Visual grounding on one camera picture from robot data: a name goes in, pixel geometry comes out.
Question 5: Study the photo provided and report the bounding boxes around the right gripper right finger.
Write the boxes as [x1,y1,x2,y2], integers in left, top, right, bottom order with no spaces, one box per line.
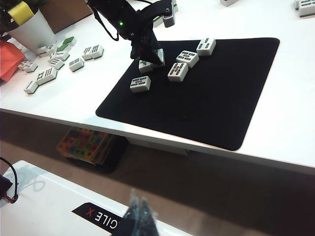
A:
[140,198,160,236]

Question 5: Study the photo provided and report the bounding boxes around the character print mahjong tile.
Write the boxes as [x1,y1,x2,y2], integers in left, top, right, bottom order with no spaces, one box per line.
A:
[35,66,58,86]

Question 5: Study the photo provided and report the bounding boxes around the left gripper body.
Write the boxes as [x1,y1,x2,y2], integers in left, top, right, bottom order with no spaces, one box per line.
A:
[124,23,158,44]

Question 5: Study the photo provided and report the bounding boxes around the colourful box under table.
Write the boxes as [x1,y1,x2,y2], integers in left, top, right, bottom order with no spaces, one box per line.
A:
[56,127,115,166]

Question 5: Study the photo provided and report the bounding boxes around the black fabric mouse mat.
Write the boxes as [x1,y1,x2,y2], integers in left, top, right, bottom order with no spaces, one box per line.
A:
[95,37,281,152]

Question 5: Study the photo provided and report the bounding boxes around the orange cloth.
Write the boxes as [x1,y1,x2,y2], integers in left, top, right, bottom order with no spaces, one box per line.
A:
[0,39,27,82]

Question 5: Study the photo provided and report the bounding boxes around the black cable red connector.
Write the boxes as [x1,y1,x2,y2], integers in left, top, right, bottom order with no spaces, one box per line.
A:
[0,157,20,205]

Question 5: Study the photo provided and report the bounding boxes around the four-bamboo mahjong tile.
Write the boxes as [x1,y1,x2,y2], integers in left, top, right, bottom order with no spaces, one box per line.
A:
[196,37,217,57]

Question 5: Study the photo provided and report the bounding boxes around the black block on platform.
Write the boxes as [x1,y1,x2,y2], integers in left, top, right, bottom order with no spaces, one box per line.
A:
[0,174,13,202]

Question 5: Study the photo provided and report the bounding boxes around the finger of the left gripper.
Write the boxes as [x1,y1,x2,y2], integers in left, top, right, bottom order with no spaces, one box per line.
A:
[130,41,158,65]
[150,36,165,67]

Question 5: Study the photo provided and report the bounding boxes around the red green bamboo mahjong tile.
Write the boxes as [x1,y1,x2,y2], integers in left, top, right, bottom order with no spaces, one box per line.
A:
[176,50,199,69]
[129,75,152,93]
[167,62,189,83]

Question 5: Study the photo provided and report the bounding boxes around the bird print mahjong tile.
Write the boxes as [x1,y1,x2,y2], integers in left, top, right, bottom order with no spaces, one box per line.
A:
[138,59,155,74]

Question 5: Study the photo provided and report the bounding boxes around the two-bamboo mahjong tile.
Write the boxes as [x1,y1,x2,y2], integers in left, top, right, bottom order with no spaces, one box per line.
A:
[156,48,165,67]

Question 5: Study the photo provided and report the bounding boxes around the brown cardboard box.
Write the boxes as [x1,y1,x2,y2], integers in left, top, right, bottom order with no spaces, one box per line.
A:
[39,0,95,34]

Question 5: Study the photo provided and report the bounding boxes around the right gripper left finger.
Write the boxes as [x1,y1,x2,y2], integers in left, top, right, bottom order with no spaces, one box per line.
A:
[118,189,142,236]

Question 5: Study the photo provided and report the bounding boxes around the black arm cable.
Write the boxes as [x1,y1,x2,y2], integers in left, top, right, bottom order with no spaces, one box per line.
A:
[91,4,121,41]

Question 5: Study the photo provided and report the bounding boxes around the white robot base platform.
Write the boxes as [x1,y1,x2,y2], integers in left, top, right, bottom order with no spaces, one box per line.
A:
[0,159,178,236]

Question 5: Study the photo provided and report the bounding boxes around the yellow foam block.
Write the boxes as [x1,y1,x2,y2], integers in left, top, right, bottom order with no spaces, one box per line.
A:
[7,1,34,25]

